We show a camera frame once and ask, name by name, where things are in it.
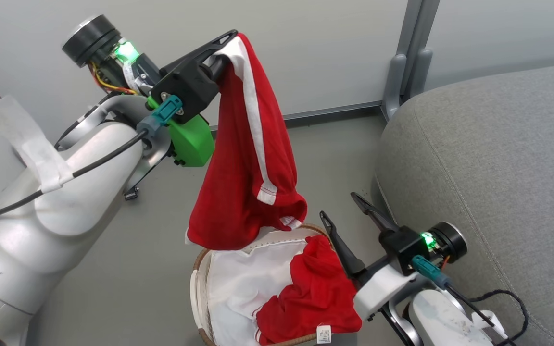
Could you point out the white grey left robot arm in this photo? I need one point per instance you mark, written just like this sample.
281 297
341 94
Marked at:
41 230

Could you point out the grey fabric sofa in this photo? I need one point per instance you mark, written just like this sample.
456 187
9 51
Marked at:
493 168

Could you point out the red shorts with white stripe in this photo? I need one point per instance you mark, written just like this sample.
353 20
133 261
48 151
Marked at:
238 158

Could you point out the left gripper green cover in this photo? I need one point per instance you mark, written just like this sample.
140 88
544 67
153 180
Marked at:
188 91

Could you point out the black caster wheel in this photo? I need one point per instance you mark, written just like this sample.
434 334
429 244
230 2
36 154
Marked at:
131 193

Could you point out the white tape strip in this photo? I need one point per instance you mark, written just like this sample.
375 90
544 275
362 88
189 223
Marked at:
27 139

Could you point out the cream laundry basket brown rim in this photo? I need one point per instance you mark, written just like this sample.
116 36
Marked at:
199 288

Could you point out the white cloth basket liner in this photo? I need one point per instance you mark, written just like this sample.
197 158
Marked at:
243 283

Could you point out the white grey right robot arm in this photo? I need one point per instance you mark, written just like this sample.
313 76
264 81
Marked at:
438 319

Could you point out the grey partition base rail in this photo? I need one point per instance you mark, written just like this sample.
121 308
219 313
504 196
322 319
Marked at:
330 112

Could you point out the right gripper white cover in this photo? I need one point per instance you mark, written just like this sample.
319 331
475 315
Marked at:
402 245

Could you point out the grey partition post with feet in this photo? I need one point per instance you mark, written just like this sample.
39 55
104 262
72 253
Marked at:
414 62

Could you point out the red shirt with white label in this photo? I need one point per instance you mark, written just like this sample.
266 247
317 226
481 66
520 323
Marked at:
310 293

